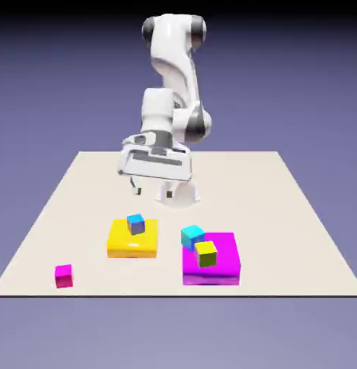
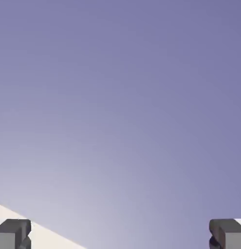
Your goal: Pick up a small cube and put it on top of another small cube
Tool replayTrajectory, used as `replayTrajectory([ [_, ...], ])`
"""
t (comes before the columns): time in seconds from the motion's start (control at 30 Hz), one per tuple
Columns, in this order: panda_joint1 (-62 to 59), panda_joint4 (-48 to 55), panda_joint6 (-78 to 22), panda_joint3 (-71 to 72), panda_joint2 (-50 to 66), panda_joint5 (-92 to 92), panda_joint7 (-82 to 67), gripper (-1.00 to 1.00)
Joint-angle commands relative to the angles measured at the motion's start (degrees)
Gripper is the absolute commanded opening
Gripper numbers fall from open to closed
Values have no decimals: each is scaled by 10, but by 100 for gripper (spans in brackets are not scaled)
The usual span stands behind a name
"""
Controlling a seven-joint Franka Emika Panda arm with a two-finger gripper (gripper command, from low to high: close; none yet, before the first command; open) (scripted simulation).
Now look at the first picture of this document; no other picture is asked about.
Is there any small yellow cube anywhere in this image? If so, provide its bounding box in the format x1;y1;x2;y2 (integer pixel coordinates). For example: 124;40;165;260
194;240;219;269

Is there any small blue cube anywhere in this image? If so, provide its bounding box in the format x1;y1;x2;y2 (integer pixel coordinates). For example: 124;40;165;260
126;213;146;236

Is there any small magenta cube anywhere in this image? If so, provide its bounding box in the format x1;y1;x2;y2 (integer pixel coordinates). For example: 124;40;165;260
54;264;74;290

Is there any large magenta box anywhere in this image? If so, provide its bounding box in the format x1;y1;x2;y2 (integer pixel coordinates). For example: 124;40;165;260
182;231;242;287

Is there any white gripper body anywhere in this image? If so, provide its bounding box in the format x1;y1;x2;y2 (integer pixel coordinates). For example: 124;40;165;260
116;143;194;184

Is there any large yellow box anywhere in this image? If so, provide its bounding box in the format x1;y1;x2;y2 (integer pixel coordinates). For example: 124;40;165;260
106;218;159;259

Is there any small cyan cube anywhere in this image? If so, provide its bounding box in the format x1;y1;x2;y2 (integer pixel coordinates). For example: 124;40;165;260
180;224;207;252

